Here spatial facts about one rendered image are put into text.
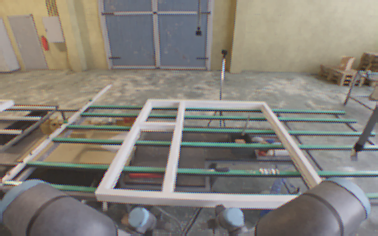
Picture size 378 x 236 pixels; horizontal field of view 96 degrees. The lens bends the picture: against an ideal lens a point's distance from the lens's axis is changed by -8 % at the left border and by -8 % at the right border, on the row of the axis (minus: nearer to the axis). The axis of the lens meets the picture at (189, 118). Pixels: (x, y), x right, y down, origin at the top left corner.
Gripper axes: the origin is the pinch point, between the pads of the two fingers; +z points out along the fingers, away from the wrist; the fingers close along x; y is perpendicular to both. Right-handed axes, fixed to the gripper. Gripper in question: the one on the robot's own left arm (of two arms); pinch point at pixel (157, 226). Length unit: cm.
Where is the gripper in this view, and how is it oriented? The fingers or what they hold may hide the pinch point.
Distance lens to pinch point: 131.8
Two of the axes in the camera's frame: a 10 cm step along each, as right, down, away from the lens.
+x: -9.8, 0.2, 1.8
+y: 0.9, -7.9, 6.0
